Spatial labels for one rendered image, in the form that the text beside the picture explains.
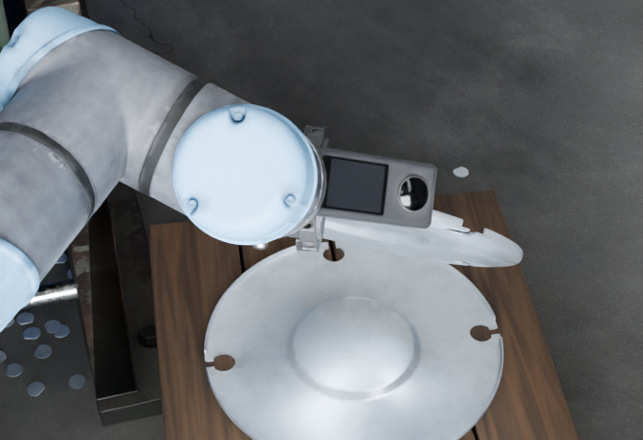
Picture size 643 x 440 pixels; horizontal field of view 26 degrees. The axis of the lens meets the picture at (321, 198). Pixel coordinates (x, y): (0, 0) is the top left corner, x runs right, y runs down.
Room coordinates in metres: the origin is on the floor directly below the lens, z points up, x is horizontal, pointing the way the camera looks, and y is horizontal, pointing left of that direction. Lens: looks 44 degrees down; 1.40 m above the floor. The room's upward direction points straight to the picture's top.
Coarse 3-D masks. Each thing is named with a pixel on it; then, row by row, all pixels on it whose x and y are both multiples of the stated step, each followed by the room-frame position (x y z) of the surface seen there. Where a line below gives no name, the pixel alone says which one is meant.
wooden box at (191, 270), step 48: (480, 192) 1.09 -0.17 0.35; (192, 240) 1.02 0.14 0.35; (288, 240) 1.02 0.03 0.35; (192, 288) 0.95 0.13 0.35; (480, 288) 0.95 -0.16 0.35; (192, 336) 0.89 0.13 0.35; (480, 336) 0.89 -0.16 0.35; (528, 336) 0.89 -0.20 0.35; (192, 384) 0.83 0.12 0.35; (528, 384) 0.83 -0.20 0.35; (192, 432) 0.77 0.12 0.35; (240, 432) 0.77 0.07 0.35; (480, 432) 0.77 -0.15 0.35; (528, 432) 0.77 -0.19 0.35; (576, 432) 0.77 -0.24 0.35
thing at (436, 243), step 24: (432, 216) 0.77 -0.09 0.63; (336, 240) 0.94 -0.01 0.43; (360, 240) 0.91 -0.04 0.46; (384, 240) 0.89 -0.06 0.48; (408, 240) 0.88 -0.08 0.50; (432, 240) 0.84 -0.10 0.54; (456, 240) 0.81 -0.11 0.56; (480, 240) 0.79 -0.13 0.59; (504, 240) 0.79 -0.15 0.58; (456, 264) 0.90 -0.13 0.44; (480, 264) 0.88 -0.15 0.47; (504, 264) 0.85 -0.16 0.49
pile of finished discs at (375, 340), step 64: (320, 256) 0.99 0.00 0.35; (384, 256) 0.99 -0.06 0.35; (256, 320) 0.91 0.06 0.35; (320, 320) 0.90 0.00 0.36; (384, 320) 0.90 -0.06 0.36; (448, 320) 0.91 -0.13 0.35; (256, 384) 0.83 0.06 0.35; (320, 384) 0.82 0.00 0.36; (384, 384) 0.82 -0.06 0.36; (448, 384) 0.83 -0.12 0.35
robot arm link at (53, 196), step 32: (0, 128) 0.56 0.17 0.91; (32, 128) 0.56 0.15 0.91; (0, 160) 0.53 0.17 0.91; (32, 160) 0.53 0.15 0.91; (64, 160) 0.54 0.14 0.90; (0, 192) 0.51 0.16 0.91; (32, 192) 0.52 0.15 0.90; (64, 192) 0.53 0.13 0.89; (0, 224) 0.49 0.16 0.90; (32, 224) 0.50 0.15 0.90; (64, 224) 0.52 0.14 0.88; (0, 256) 0.48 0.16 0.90; (32, 256) 0.49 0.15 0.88; (0, 288) 0.47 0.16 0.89; (32, 288) 0.48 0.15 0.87; (0, 320) 0.46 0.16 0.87
